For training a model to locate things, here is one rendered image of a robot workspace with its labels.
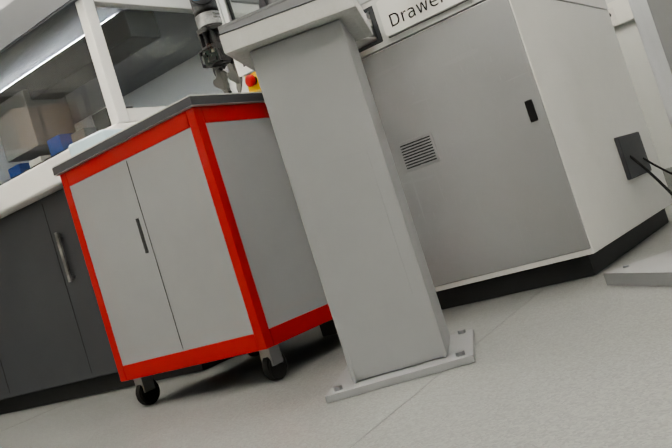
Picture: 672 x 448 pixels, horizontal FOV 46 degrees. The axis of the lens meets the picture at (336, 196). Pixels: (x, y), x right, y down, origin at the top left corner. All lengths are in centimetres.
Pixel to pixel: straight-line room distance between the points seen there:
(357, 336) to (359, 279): 11
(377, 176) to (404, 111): 80
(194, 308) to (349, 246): 69
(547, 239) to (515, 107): 37
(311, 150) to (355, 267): 25
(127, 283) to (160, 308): 14
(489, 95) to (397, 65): 30
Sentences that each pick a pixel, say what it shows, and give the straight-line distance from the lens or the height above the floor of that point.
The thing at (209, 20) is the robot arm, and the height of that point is 103.
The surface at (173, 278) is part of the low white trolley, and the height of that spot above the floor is 33.
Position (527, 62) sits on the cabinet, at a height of 59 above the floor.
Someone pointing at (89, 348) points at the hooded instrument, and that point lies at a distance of 325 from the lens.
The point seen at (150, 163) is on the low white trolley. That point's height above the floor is 64.
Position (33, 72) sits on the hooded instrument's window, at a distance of 317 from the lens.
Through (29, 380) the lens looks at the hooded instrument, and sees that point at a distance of 364.
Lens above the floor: 30
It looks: 3 degrees up
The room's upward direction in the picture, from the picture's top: 18 degrees counter-clockwise
